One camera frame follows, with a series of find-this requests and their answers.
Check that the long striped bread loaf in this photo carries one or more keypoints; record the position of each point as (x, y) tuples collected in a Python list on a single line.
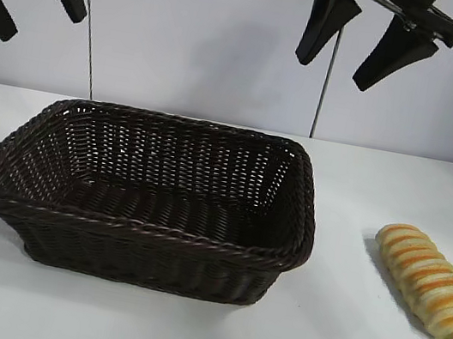
[(429, 282)]

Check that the thin dark background rod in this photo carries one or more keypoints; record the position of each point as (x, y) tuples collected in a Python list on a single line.
[(325, 86), (89, 64)]

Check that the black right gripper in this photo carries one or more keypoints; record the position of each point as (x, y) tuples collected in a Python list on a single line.
[(426, 16)]

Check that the dark brown wicker basket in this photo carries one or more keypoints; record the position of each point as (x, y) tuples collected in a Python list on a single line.
[(144, 243)]

